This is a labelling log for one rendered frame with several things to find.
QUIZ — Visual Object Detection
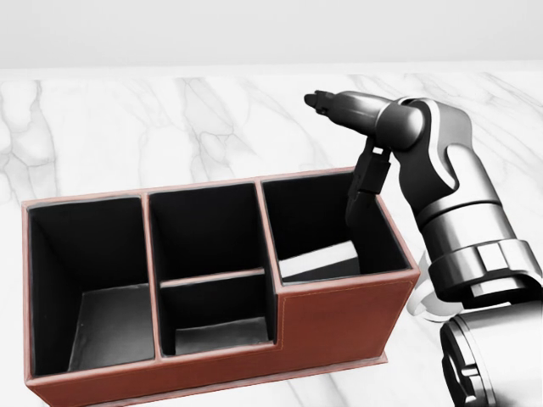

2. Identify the white book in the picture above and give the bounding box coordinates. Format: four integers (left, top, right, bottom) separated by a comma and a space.
278, 240, 361, 284

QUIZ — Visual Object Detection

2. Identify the red-brown desk caddy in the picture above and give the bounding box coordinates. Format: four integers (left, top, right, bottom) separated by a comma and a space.
20, 167, 421, 404

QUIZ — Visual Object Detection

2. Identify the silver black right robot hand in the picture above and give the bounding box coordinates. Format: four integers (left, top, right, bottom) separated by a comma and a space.
303, 88, 508, 232

